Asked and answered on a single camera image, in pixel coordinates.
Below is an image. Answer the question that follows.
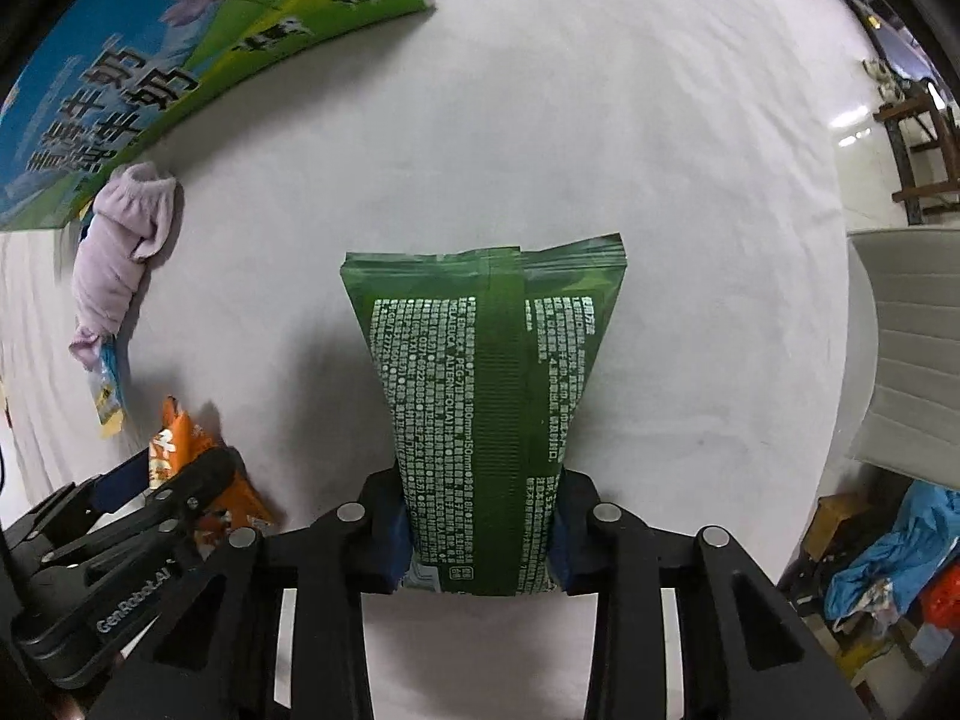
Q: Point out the white chair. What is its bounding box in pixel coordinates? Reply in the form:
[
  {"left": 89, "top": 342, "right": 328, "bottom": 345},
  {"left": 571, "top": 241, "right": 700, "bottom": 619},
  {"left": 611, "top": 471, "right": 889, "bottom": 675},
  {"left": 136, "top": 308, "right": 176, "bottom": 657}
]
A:
[{"left": 846, "top": 228, "right": 960, "bottom": 493}]

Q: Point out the red orange bag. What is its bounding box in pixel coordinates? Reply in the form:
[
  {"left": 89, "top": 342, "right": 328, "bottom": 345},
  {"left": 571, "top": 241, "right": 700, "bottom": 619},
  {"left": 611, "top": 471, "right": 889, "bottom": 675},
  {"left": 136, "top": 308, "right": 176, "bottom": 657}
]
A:
[{"left": 919, "top": 561, "right": 960, "bottom": 625}]

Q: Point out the lavender fuzzy cloth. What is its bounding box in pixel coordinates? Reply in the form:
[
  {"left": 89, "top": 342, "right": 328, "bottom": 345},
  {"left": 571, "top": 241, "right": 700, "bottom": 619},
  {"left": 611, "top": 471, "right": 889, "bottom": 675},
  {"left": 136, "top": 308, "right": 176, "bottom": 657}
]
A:
[{"left": 69, "top": 162, "right": 181, "bottom": 371}]

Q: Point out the blue crumpled cloth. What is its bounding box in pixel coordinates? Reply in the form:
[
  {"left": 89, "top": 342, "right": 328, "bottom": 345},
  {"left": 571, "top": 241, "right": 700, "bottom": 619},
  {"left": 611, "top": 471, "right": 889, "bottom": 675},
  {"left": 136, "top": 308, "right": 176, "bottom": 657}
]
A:
[{"left": 823, "top": 481, "right": 960, "bottom": 625}]

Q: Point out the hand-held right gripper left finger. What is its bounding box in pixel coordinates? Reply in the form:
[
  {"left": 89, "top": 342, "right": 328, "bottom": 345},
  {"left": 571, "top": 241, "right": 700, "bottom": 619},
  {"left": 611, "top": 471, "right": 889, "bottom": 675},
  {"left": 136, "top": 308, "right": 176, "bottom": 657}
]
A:
[{"left": 90, "top": 468, "right": 412, "bottom": 720}]

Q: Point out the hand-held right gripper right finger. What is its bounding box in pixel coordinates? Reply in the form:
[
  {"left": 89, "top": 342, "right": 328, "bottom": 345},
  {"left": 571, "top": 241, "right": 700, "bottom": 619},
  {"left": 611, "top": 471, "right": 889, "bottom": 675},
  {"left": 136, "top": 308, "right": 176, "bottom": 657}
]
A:
[{"left": 549, "top": 469, "right": 875, "bottom": 720}]

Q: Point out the blue yellow snack packet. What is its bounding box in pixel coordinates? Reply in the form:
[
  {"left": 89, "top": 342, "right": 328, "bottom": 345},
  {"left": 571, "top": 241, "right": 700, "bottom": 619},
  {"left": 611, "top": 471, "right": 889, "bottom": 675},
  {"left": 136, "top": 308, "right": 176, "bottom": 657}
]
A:
[{"left": 94, "top": 337, "right": 127, "bottom": 439}]

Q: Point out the brown cardboard box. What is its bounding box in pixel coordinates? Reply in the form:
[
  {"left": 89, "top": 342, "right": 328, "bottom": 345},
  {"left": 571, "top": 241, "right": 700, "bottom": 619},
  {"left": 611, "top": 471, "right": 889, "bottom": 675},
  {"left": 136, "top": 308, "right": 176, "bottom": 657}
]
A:
[{"left": 802, "top": 493, "right": 872, "bottom": 563}]

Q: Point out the white tablecloth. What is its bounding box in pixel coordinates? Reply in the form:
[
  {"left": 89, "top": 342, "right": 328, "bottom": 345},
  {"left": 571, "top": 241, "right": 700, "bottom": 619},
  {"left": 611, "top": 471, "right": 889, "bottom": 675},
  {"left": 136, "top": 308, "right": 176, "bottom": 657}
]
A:
[{"left": 0, "top": 0, "right": 880, "bottom": 720}]

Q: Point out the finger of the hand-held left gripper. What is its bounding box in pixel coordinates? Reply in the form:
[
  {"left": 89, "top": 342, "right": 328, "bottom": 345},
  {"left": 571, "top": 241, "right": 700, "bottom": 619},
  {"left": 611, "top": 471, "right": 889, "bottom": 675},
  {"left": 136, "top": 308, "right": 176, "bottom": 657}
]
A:
[
  {"left": 0, "top": 447, "right": 155, "bottom": 572},
  {"left": 13, "top": 448, "right": 245, "bottom": 691}
]

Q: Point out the blue green printed carton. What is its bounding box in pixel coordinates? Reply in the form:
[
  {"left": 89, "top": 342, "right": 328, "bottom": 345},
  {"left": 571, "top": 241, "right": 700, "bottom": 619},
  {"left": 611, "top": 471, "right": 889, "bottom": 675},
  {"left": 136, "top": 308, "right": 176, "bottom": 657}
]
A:
[{"left": 0, "top": 0, "right": 437, "bottom": 232}]

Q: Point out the orange snack packet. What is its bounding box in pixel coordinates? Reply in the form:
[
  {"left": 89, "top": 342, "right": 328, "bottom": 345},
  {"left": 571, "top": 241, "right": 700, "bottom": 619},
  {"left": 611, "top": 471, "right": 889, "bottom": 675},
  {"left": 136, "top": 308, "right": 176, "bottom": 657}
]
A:
[{"left": 147, "top": 396, "right": 277, "bottom": 560}]

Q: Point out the green wet wipes packet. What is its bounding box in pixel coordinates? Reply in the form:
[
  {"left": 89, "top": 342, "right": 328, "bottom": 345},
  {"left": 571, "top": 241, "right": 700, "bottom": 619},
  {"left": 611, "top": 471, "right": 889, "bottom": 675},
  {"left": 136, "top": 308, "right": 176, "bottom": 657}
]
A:
[{"left": 339, "top": 232, "right": 626, "bottom": 599}]

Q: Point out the dark wooden stool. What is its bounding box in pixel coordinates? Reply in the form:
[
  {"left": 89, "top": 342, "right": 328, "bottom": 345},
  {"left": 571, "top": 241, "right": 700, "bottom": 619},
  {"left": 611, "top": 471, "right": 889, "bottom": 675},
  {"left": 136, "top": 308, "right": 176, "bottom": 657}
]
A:
[{"left": 873, "top": 79, "right": 960, "bottom": 226}]

